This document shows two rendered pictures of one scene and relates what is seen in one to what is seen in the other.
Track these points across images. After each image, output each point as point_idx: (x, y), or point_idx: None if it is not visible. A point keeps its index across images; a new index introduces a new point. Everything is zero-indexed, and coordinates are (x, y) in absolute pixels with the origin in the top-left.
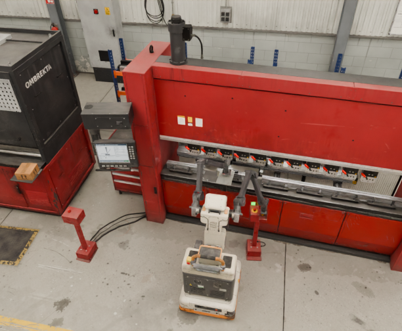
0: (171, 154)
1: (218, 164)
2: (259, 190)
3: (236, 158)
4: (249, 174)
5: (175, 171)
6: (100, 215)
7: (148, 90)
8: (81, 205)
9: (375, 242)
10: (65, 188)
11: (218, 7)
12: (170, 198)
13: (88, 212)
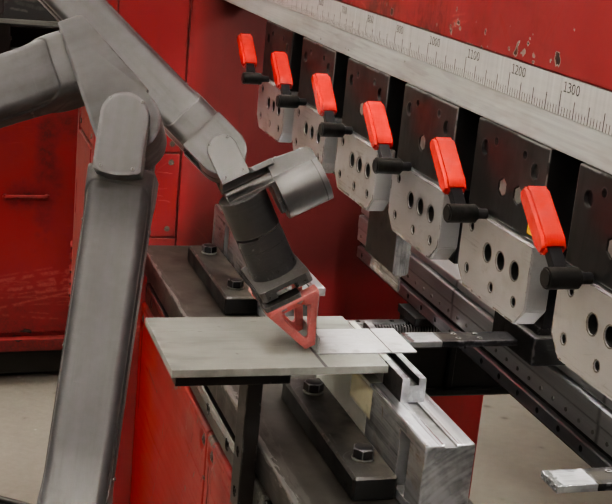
0: (367, 266)
1: (136, 66)
2: (96, 377)
3: (393, 183)
4: (38, 52)
5: (197, 260)
6: (2, 456)
7: None
8: (32, 402)
9: None
10: (21, 276)
11: None
12: (140, 474)
13: (3, 425)
